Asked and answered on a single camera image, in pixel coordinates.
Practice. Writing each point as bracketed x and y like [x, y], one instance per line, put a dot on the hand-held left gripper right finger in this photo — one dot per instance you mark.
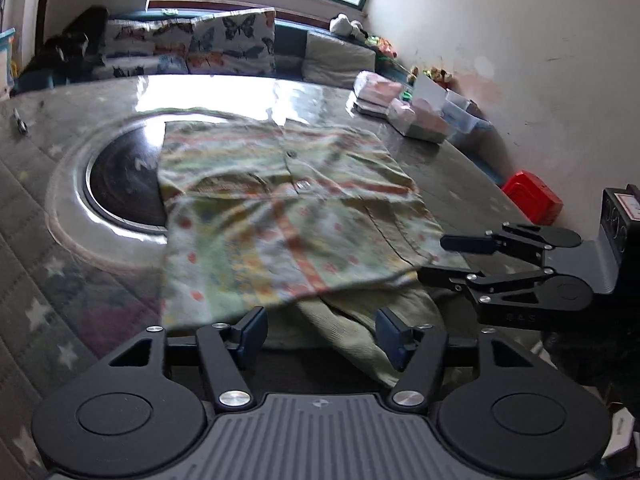
[391, 336]

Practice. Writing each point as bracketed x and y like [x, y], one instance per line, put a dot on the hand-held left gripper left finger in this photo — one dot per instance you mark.
[252, 332]

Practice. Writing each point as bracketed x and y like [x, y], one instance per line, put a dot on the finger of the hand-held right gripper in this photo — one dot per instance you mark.
[445, 276]
[467, 243]

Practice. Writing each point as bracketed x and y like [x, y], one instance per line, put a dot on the patterned button shirt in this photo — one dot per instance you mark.
[280, 220]

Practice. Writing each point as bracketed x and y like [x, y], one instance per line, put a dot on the red plastic box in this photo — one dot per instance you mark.
[532, 197]

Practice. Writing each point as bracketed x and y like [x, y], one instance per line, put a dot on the pink wrapped pack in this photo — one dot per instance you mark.
[425, 122]

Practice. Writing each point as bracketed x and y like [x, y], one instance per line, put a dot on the clear plastic storage box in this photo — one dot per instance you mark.
[467, 112]

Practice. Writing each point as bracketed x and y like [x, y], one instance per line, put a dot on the white card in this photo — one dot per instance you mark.
[430, 92]

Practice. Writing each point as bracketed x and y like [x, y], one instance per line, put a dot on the round black table hob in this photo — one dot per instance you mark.
[120, 180]

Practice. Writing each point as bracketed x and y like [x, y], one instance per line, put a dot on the pile of colourful toys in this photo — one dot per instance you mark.
[384, 46]

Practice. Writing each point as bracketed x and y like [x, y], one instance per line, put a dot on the grey cushion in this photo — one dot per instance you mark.
[337, 60]

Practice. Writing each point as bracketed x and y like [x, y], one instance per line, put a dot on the white stuffed toy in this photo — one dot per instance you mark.
[346, 24]

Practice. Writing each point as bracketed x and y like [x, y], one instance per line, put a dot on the dark teal sofa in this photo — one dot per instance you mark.
[287, 42]

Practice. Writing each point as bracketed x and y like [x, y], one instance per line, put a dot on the large butterfly print pillow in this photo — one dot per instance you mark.
[235, 42]

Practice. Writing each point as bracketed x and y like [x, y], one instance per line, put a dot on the small dark clip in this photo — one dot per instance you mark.
[20, 122]

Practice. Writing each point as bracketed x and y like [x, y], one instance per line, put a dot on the small butterfly print pillow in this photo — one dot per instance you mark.
[145, 35]

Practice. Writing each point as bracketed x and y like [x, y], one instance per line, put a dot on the black bag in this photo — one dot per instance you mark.
[70, 47]

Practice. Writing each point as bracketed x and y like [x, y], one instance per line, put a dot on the translucent storage bin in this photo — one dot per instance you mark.
[5, 65]

